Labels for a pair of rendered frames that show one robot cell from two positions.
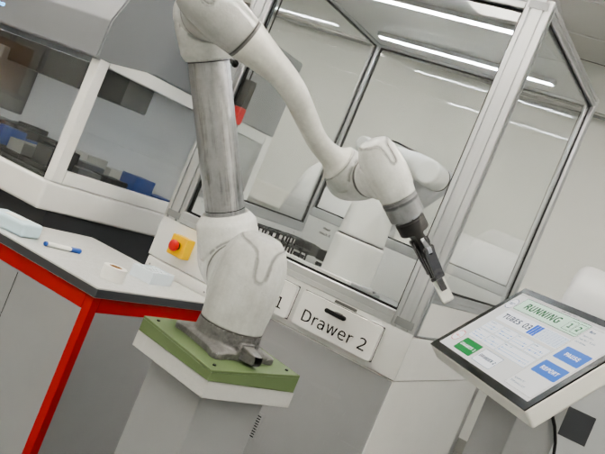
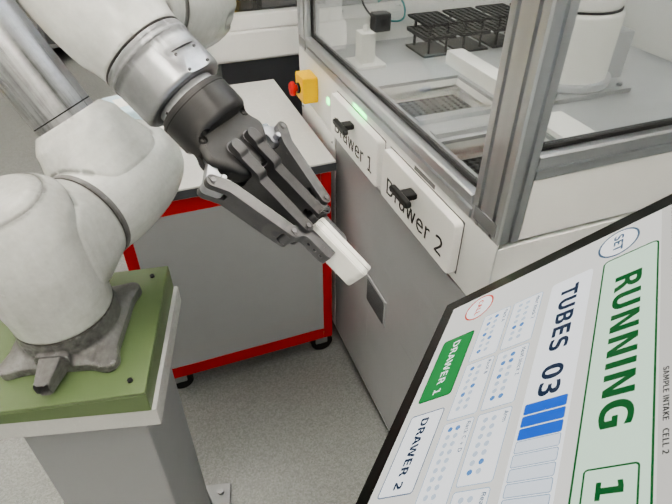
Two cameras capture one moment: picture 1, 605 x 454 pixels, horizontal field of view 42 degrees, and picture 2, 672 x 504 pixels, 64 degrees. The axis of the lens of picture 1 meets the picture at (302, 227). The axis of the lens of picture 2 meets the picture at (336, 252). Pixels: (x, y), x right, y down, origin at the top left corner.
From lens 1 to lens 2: 181 cm
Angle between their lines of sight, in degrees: 52
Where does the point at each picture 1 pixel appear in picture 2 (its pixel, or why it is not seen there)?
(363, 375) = (450, 289)
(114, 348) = (190, 244)
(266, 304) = (23, 307)
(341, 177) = not seen: hidden behind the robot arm
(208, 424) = (59, 441)
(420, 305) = (502, 192)
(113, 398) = (230, 282)
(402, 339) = (485, 248)
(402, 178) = (70, 17)
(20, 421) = not seen: hidden behind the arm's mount
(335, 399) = (431, 311)
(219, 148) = not seen: outside the picture
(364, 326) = (437, 217)
